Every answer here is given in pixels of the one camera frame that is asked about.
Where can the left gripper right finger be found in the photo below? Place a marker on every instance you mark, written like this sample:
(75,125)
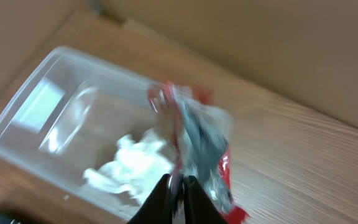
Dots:
(197,205)

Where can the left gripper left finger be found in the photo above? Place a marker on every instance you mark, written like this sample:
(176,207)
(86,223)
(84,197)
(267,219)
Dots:
(157,209)

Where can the white napkin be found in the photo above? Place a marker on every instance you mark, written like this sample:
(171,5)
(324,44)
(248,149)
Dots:
(135,169)

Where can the red snack wrapper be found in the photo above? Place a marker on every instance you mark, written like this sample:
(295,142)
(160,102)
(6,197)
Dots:
(199,133)

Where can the clear plastic bin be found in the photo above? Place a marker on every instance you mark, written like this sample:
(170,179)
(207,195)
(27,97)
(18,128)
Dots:
(67,117)

